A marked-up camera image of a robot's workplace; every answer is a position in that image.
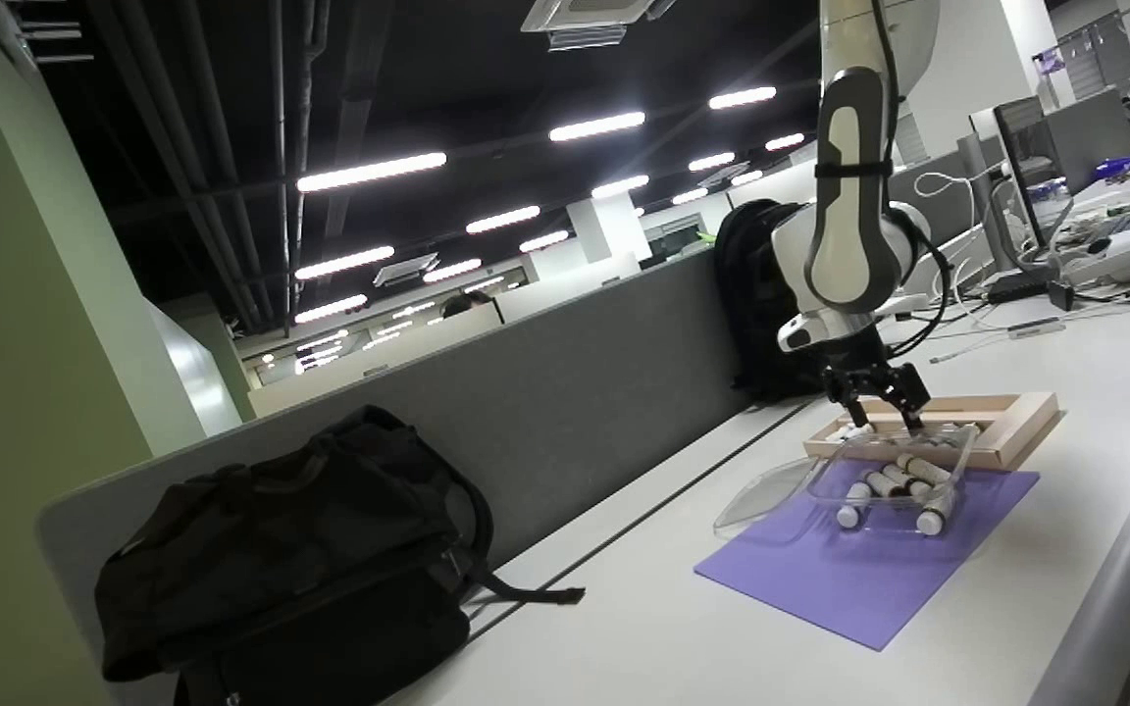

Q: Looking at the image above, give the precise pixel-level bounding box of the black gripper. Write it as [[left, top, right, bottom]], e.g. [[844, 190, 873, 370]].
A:
[[811, 327, 933, 441]]

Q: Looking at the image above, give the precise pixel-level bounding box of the black backpack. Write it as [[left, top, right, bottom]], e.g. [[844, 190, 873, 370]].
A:
[[712, 198, 856, 403]]

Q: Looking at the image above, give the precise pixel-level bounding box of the grey computer case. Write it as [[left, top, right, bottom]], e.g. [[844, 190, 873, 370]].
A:
[[909, 225, 1005, 320]]

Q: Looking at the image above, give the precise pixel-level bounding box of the purple mat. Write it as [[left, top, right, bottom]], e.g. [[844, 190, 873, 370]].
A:
[[692, 455, 1048, 657]]

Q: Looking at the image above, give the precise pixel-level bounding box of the white desk device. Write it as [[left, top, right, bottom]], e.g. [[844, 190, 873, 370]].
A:
[[1054, 225, 1130, 292]]

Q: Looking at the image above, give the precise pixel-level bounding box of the computer monitor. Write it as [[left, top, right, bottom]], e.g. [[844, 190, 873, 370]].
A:
[[990, 87, 1130, 259]]

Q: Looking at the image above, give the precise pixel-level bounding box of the grey desk partition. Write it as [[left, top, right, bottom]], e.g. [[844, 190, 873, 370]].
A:
[[36, 151, 993, 706]]

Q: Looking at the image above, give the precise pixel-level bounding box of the ceiling air vent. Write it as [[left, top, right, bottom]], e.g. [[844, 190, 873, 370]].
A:
[[517, 0, 675, 55]]

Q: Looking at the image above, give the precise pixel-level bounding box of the black duffel bag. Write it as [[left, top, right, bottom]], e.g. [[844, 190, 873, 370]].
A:
[[92, 401, 589, 706]]

